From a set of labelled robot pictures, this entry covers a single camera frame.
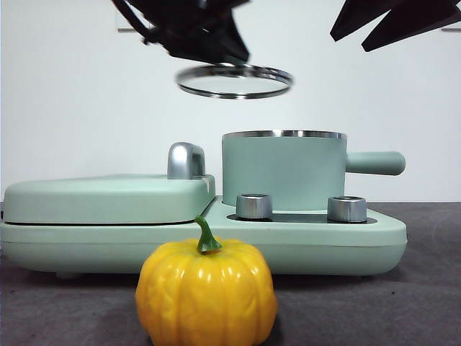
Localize glass lid with green knob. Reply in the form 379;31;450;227
175;62;294;100

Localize yellow toy pumpkin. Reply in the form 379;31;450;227
135;215;279;346

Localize silver control knob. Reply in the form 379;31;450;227
236;193;274;221
326;196;369;223

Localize mint green hinged griddle cover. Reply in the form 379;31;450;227
3;174;218;226

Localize black control panel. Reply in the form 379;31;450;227
226;213;369;223

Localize mint green breakfast machine base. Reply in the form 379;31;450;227
0;194;408;280

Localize black cable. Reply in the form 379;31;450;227
110;0;159;46

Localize silver cover handle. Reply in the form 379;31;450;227
166;142;207;180

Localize mint green pot with handle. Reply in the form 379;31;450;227
220;129;407;213

